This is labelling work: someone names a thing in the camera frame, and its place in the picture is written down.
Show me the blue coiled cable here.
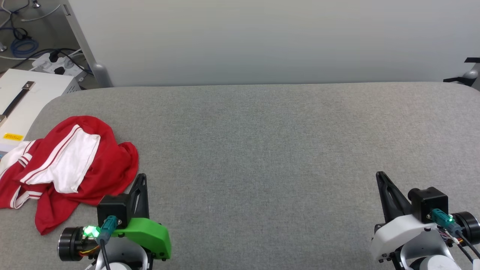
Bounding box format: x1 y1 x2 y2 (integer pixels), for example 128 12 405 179
10 37 39 58

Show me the black cable teal plug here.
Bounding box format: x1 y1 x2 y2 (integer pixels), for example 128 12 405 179
427 208 480 260
98 215 123 270

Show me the white power strip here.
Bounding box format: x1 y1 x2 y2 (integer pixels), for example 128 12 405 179
31 52 85 78

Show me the black chair base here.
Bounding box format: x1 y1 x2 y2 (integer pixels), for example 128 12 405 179
443 57 480 91

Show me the grey metal post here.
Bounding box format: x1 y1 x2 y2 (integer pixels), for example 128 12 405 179
61 0 114 88

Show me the right black cable teal plug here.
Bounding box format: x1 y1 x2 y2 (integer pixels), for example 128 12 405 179
427 208 480 260

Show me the red and white basketball jersey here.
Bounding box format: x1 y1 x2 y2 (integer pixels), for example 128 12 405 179
0 115 139 236

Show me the white equipment box black handle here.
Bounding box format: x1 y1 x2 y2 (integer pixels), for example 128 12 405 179
0 69 81 153

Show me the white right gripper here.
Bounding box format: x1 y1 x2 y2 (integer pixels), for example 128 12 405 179
369 171 456 263

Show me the black power cable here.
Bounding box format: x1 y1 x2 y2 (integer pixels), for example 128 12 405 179
21 47 94 76

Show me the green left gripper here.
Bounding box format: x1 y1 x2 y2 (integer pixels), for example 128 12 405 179
112 173 172 260

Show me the left black cable teal plug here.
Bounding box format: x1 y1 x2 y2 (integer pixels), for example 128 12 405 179
98 215 123 270

